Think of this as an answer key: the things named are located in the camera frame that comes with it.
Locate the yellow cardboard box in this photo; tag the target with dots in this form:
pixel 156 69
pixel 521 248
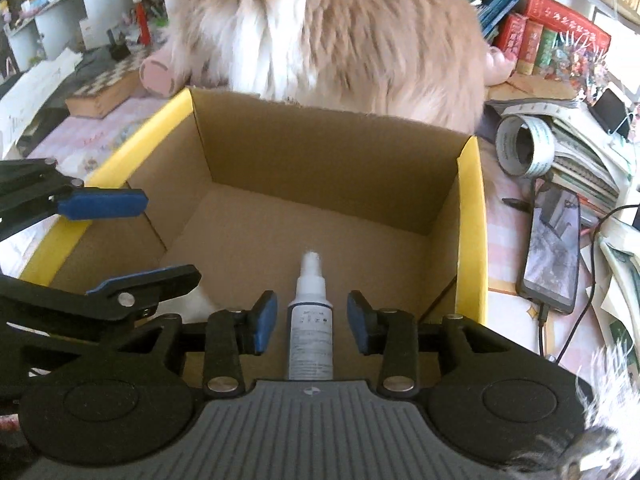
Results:
pixel 241 188

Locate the red pen holder bottle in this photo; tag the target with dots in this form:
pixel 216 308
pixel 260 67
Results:
pixel 145 35

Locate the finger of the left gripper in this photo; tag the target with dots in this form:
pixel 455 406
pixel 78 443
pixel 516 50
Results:
pixel 33 190
pixel 116 303

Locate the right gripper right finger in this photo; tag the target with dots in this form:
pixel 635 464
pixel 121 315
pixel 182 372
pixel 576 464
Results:
pixel 392 334

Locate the white blue spray bottle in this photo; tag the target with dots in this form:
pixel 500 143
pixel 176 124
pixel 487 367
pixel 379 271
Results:
pixel 310 325

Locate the red dictionary book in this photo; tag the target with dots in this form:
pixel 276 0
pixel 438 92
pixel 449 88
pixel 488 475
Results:
pixel 560 18

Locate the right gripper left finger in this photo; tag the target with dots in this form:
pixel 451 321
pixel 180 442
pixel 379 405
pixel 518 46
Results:
pixel 232 334

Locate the blue leaning books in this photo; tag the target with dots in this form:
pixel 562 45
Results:
pixel 491 13

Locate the orange white fluffy cat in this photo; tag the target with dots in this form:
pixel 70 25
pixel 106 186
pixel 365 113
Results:
pixel 422 60

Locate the pink cylindrical pencil case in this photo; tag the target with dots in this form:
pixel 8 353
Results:
pixel 159 76

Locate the wooden chessboard box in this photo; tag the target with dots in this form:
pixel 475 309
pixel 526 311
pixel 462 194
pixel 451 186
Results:
pixel 109 89

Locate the pink checkered tablecloth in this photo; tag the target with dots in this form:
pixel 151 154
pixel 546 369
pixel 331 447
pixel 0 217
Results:
pixel 82 145

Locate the black smartphone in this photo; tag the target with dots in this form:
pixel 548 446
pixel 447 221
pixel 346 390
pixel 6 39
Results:
pixel 550 272

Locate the stack of books and papers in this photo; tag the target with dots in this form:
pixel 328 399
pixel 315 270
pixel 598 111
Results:
pixel 599 168

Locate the white bookshelf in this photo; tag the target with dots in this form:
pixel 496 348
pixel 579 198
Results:
pixel 35 30

